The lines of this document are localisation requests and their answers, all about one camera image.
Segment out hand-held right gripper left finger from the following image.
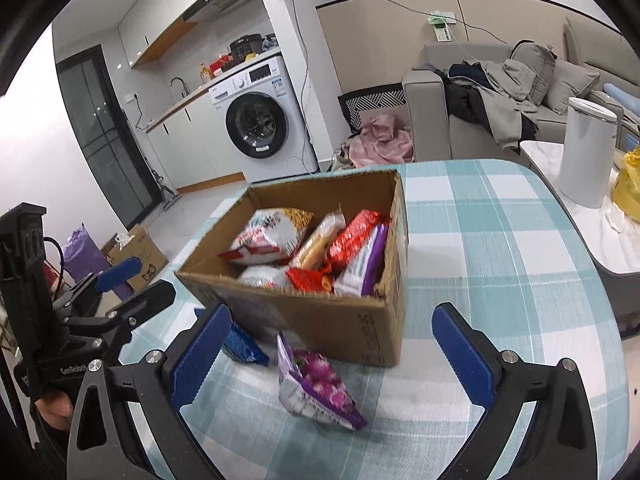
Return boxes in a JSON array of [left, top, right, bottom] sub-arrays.
[[67, 302, 236, 480]]

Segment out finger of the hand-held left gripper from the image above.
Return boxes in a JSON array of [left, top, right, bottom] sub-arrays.
[[52, 256, 143, 311], [65, 280, 177, 363]]

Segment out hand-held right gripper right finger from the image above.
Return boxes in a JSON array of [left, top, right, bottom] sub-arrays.
[[431, 301, 598, 480]]

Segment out blue snack packet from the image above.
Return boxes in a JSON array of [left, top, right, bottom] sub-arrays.
[[220, 321, 271, 366]]

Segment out purple fruit snack packet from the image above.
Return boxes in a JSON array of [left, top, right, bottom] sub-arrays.
[[332, 222, 390, 297], [276, 331, 368, 432]]

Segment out brown cardboard box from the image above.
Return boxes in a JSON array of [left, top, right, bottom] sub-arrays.
[[175, 170, 410, 368]]

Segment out small red snack packet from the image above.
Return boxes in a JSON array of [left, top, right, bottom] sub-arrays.
[[286, 266, 335, 293]]

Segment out fried noodle snack packet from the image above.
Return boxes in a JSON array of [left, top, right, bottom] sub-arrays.
[[218, 207, 315, 266]]

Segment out red packet with blue label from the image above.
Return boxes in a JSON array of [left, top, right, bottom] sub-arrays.
[[325, 210, 391, 276]]

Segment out person's left hand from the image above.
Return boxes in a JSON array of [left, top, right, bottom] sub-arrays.
[[36, 391, 75, 432]]

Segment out cardboard box on floor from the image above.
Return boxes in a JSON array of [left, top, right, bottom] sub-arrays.
[[107, 225, 168, 293]]

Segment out purple plastic bag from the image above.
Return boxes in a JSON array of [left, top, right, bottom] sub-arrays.
[[62, 224, 133, 301]]

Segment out stick vacuum cleaner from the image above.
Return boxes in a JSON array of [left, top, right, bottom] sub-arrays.
[[150, 170, 183, 211]]

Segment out teal checked tablecloth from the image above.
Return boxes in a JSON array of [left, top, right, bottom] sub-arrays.
[[120, 159, 628, 480]]

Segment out dark glass door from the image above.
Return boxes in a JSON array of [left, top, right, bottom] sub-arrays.
[[56, 46, 163, 228]]

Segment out white kitchen counter cabinet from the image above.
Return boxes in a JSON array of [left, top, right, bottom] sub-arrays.
[[145, 82, 248, 193]]

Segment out white coffee table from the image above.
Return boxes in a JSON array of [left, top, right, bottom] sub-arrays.
[[520, 140, 640, 331]]

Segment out white washing machine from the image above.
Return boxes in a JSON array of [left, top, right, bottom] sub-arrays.
[[207, 55, 321, 183]]

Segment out red items on washer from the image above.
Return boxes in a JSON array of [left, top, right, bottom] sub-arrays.
[[200, 52, 233, 83]]

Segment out pink cloth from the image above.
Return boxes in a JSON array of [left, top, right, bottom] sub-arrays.
[[347, 114, 415, 168]]

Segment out white trash bin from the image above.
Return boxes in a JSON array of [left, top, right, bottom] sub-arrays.
[[557, 97, 618, 209]]

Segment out yellow plastic bag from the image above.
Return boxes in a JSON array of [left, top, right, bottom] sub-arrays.
[[612, 145, 640, 223]]

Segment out beige sofa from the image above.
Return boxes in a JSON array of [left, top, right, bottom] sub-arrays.
[[402, 17, 640, 163]]

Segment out black rice cooker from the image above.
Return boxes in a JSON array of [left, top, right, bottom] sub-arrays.
[[229, 34, 264, 59]]

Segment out grey clothes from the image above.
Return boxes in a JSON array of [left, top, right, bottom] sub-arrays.
[[482, 59, 541, 151]]

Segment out dark clothes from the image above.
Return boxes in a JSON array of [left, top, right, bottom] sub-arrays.
[[440, 60, 501, 123]]

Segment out black patterned basket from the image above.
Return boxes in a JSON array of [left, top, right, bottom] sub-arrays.
[[337, 83, 406, 133]]

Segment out beige cushion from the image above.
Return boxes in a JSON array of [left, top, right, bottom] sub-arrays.
[[547, 59, 601, 113]]

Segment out grey cushion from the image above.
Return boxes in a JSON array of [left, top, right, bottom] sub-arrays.
[[510, 40, 557, 106]]

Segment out white wall cabinet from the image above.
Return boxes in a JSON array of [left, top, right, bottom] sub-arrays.
[[118, 0, 211, 68]]

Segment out wall control panel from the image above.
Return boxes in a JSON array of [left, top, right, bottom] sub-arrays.
[[429, 10, 457, 43]]

